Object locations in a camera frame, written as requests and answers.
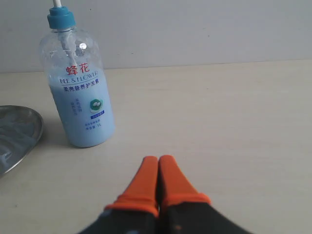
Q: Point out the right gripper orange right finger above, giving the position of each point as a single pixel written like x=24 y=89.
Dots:
x=184 y=210

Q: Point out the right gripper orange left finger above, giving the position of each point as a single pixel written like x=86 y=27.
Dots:
x=135 y=211

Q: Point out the blue pump lotion bottle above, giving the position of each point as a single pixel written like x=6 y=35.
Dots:
x=71 y=60

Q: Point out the blue soap smear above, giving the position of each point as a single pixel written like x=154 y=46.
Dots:
x=16 y=140

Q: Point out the round stainless steel plate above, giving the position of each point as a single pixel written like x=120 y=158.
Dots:
x=24 y=114

